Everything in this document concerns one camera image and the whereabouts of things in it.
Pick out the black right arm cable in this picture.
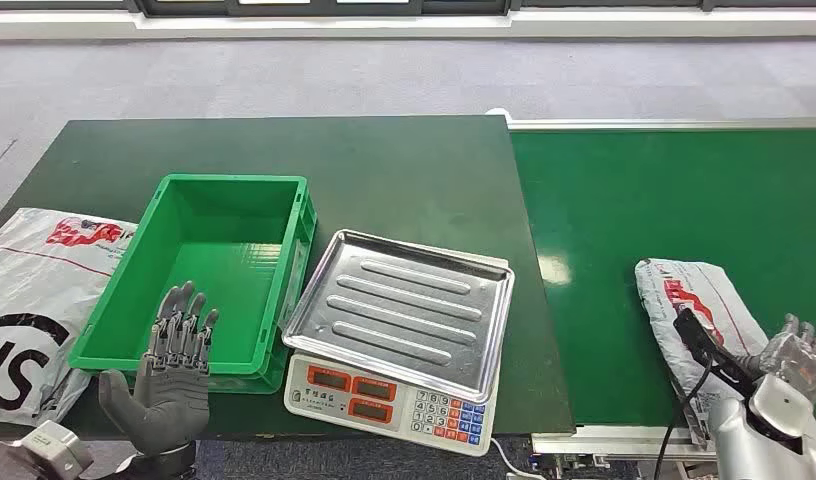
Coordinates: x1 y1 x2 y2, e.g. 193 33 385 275
652 357 715 480

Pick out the green plastic crate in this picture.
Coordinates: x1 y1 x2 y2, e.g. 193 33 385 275
68 173 319 397

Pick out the white red-print poly mailer package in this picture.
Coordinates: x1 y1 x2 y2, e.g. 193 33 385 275
634 257 772 452

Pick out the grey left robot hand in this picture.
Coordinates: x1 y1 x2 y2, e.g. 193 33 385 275
97 281 220 459

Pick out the green conveyor belt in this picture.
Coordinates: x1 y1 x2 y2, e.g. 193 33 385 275
509 128 816 429

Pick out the stainless steel scale tray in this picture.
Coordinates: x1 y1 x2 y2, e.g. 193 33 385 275
281 229 517 405

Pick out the large white black-lettered poly mailer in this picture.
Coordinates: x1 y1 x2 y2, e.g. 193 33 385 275
0 207 139 428

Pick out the white scale power cable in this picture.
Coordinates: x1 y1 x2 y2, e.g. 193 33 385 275
490 437 543 480

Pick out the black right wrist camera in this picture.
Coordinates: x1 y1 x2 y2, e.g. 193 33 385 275
672 307 759 399

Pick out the white electronic scale body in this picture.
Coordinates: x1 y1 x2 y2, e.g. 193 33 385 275
283 351 502 458

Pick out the dark window frame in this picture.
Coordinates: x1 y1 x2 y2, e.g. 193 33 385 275
121 0 816 19

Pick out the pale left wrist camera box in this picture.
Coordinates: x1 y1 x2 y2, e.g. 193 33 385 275
9 419 95 480

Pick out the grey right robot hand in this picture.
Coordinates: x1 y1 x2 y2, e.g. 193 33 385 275
757 313 816 403

